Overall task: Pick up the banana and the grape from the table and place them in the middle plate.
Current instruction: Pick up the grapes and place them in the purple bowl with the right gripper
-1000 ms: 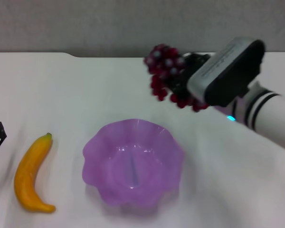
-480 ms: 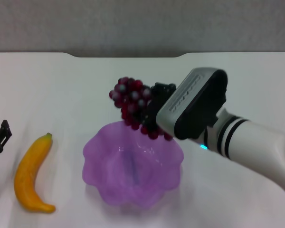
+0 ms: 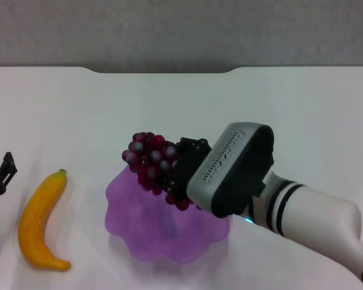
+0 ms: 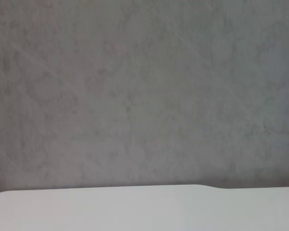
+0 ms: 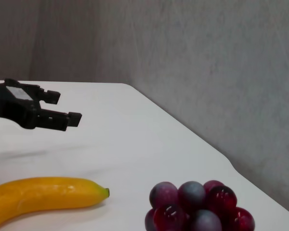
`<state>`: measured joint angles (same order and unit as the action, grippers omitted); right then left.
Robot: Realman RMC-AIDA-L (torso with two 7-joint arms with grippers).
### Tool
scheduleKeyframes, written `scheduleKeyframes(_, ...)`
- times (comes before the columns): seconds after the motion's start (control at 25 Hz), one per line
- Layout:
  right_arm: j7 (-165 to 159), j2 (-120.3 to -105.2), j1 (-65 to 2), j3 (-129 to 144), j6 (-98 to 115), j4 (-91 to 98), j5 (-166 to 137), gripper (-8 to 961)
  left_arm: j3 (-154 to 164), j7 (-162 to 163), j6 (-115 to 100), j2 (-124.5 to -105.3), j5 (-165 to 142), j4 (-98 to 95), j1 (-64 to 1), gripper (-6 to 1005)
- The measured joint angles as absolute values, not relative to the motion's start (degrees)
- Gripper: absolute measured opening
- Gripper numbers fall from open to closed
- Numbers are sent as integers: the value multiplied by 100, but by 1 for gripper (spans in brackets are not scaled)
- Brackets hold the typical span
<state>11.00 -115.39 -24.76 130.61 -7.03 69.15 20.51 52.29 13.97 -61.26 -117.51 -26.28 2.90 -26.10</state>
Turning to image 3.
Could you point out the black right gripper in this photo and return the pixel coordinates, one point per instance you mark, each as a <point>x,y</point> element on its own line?
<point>190,164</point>

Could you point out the dark red grape bunch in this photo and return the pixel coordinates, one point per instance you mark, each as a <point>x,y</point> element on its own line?
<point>148,157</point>

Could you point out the yellow banana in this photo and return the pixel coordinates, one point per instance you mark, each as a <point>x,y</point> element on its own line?
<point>33,223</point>

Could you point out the purple wavy plastic bowl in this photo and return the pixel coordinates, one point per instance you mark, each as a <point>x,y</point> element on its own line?
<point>145,232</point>

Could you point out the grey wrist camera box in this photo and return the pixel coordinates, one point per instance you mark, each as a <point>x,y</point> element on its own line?
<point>224,157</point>

